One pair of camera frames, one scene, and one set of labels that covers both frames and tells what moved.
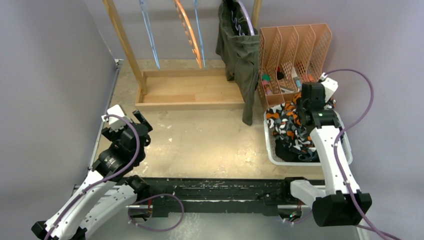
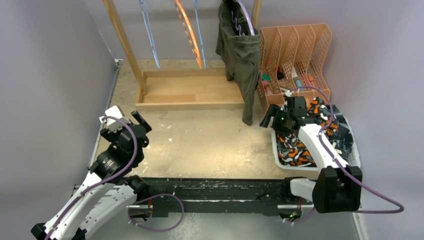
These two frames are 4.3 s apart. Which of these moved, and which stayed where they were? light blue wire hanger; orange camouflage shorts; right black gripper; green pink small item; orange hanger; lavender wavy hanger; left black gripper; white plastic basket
Moved: right black gripper; orange camouflage shorts; white plastic basket
Stayed: orange hanger; left black gripper; light blue wire hanger; green pink small item; lavender wavy hanger
